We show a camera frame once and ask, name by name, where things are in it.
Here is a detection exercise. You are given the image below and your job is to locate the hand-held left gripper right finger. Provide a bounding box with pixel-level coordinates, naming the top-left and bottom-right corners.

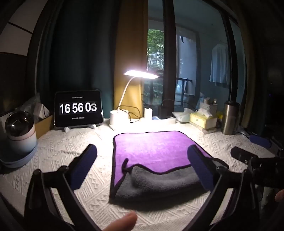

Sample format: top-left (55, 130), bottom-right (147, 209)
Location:
top-left (177, 145), bottom-right (260, 231)

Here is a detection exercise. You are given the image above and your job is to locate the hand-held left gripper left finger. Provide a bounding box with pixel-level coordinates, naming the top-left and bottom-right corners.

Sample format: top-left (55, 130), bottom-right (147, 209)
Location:
top-left (24, 144), bottom-right (102, 231)

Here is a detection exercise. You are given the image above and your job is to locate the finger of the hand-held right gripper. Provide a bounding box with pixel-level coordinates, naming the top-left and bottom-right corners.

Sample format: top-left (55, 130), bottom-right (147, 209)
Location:
top-left (249, 135), bottom-right (273, 148)
top-left (230, 146), bottom-right (260, 165)

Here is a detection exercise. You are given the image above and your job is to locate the purple and grey towel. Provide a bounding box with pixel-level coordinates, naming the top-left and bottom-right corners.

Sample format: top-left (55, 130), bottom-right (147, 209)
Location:
top-left (109, 131), bottom-right (229, 204)

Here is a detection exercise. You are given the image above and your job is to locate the person's left hand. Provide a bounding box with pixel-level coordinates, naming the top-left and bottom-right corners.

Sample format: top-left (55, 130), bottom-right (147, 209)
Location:
top-left (103, 212), bottom-right (138, 231)

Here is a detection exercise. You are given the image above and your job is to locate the white textured tablecloth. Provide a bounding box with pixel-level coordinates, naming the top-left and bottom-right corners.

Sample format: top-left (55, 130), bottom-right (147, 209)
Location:
top-left (0, 120), bottom-right (279, 231)

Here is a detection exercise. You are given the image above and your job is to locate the book under tissue box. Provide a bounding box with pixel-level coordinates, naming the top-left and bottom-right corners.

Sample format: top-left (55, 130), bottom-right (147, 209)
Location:
top-left (195, 124), bottom-right (219, 135)

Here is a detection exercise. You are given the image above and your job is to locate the white tablet stand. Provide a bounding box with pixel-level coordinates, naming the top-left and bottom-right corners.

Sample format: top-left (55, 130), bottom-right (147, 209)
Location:
top-left (63, 123), bottom-right (96, 132)

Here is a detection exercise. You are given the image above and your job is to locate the stainless steel thermos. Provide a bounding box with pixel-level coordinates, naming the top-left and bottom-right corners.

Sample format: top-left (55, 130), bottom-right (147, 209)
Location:
top-left (222, 100), bottom-right (241, 135)

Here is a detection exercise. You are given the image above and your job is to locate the yellow tissue box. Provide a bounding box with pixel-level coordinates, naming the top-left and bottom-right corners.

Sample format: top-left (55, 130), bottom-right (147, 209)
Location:
top-left (190, 109), bottom-right (217, 129)

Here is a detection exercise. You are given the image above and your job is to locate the white crumpled bag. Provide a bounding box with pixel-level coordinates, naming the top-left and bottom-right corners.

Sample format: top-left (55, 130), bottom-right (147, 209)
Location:
top-left (172, 108), bottom-right (198, 122)

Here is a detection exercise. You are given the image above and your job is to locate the cardboard box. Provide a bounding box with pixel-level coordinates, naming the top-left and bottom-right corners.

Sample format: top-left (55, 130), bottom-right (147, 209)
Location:
top-left (34, 114), bottom-right (55, 139)

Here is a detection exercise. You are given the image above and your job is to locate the tablet showing clock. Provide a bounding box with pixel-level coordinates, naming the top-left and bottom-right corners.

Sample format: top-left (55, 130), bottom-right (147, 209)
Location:
top-left (54, 89), bottom-right (104, 128)

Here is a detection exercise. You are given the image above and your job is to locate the white power strip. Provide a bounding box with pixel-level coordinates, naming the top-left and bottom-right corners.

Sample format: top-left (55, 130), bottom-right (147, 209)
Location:
top-left (152, 117), bottom-right (177, 125)

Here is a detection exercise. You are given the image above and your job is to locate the white desk lamp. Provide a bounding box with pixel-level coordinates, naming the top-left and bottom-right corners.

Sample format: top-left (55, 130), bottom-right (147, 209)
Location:
top-left (109, 69), bottom-right (160, 131)

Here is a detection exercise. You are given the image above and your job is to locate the white woven basket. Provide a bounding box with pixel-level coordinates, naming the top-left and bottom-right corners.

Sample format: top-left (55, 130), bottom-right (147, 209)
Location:
top-left (199, 98), bottom-right (218, 116)

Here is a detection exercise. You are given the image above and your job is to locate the black power adapter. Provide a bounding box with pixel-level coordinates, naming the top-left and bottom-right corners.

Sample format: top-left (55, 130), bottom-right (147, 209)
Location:
top-left (158, 104), bottom-right (173, 119)

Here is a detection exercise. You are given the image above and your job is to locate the clear plastic bag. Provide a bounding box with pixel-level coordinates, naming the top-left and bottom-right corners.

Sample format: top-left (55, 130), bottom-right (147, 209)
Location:
top-left (15, 93), bottom-right (50, 123)

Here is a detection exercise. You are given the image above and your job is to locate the balcony rack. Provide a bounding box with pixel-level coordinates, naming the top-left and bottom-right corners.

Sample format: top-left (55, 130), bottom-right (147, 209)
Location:
top-left (175, 78), bottom-right (192, 105)

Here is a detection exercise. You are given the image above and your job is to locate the hanging white shirt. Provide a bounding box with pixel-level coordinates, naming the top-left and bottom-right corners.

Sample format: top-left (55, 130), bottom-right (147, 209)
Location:
top-left (209, 43), bottom-right (231, 85)

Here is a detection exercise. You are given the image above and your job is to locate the dark green curtain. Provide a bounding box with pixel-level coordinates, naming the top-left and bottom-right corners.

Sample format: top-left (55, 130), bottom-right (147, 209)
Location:
top-left (36, 0), bottom-right (121, 107)

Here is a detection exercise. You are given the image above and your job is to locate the yellow curtain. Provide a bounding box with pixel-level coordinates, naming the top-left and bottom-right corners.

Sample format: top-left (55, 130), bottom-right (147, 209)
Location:
top-left (113, 0), bottom-right (149, 119)

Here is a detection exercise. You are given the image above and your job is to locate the black cable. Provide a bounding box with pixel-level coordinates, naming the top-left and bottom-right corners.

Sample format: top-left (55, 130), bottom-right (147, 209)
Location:
top-left (116, 105), bottom-right (142, 123)

